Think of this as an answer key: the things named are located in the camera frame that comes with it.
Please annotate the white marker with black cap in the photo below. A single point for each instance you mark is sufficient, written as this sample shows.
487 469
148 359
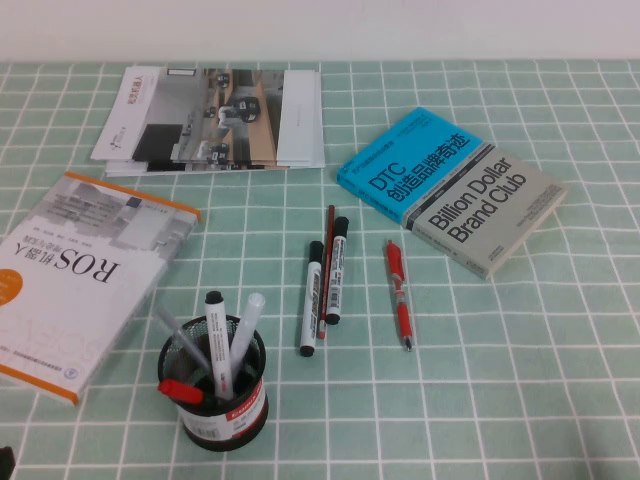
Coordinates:
337 270
218 340
311 300

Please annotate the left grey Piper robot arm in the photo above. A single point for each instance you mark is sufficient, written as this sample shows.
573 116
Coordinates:
5 465

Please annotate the red gel pen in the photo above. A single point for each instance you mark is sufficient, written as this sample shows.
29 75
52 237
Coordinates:
400 300

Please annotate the frosted white capped pen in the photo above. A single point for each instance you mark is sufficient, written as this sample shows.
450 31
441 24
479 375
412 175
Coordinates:
247 325

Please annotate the grey translucent pen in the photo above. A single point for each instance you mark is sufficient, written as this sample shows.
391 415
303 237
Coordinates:
180 336

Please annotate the black mesh pen holder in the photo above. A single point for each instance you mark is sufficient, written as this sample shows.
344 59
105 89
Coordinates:
225 430

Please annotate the red black pencil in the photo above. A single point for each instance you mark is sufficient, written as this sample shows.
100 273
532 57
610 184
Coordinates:
328 235

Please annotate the white brochure under photo brochure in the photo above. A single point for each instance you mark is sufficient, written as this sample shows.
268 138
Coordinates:
200 172

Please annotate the blue grey Billion Dollar book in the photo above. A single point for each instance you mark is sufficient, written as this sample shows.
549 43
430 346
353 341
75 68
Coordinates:
475 200

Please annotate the red marker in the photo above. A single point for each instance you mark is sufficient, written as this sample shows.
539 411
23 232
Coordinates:
180 390

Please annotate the white orange ROS book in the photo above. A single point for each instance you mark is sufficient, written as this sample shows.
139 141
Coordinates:
75 300

